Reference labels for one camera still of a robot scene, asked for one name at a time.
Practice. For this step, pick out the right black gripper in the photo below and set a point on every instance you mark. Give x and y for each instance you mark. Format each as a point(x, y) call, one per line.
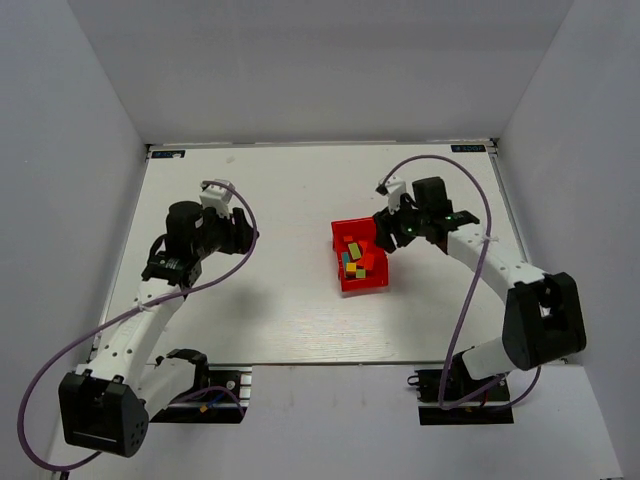
point(388, 232)

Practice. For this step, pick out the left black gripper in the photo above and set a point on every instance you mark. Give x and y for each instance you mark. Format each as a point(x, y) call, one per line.
point(240, 232)

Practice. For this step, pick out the red plastic bin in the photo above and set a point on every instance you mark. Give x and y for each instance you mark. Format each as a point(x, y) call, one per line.
point(360, 229)

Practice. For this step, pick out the red arch wood block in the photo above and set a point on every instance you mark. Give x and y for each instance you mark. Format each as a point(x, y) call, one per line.
point(367, 259)

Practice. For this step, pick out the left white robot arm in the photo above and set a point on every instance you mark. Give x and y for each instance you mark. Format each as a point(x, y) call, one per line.
point(107, 403)

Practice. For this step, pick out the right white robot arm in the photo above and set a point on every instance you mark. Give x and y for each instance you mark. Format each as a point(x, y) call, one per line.
point(543, 319)

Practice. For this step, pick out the long green wood block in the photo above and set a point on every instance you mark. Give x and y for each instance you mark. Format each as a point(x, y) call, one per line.
point(354, 251)

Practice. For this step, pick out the left blue table sticker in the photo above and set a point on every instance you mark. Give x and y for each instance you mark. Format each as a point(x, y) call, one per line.
point(164, 154)

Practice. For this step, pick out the blue table sticker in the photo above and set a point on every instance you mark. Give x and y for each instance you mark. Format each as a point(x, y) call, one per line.
point(468, 148)
point(164, 154)

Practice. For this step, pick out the right blue table sticker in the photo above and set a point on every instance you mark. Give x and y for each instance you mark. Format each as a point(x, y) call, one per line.
point(468, 148)

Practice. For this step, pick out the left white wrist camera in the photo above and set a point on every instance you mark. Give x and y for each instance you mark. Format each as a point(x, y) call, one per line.
point(216, 196)

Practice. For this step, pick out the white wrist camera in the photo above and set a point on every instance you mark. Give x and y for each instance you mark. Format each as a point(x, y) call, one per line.
point(216, 196)
point(394, 189)

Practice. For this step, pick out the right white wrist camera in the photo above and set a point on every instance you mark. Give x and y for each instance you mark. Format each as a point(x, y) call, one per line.
point(394, 189)

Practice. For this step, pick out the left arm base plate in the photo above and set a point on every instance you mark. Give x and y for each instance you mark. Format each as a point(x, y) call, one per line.
point(222, 400)

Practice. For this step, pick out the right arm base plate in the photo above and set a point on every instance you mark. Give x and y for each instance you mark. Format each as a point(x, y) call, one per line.
point(487, 408)

